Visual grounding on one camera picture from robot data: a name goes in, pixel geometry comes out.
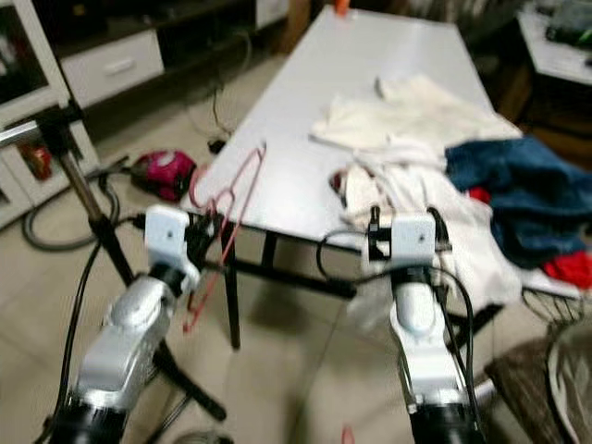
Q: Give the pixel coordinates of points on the magenta vacuum cleaner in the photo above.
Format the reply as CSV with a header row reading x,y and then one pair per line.
x,y
162,176

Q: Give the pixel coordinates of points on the chrome and black clothes rack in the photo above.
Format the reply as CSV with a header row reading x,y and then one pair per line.
x,y
97,222

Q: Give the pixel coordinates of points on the white table black legs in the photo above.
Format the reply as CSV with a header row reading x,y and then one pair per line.
x,y
296,139

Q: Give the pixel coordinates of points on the blue jeans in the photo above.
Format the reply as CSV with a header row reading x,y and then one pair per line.
x,y
518,185

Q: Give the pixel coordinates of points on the red garment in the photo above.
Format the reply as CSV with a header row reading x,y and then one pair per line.
x,y
569,270

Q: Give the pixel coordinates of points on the grey robot leg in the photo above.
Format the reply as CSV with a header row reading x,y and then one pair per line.
x,y
194,437

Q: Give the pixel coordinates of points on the white drawer unit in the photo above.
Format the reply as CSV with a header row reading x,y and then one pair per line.
x,y
111,67

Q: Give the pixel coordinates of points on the brown checked chrome chair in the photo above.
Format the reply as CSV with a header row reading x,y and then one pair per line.
x,y
518,398

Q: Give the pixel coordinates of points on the small orange object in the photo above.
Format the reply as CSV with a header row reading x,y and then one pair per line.
x,y
342,7

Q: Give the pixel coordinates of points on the white glass-door cabinet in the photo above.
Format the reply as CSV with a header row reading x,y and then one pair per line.
x,y
28,111

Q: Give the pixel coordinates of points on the white laundry bag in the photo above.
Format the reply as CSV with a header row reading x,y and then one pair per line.
x,y
573,388

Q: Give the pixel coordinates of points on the small white table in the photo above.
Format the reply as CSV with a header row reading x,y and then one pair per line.
x,y
555,46

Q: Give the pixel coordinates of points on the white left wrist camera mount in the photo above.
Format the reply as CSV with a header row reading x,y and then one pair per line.
x,y
171,242

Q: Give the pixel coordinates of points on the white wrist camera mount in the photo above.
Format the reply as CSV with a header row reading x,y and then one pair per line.
x,y
171,242
414,239

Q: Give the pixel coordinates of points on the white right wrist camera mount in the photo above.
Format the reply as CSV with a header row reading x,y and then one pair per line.
x,y
414,239

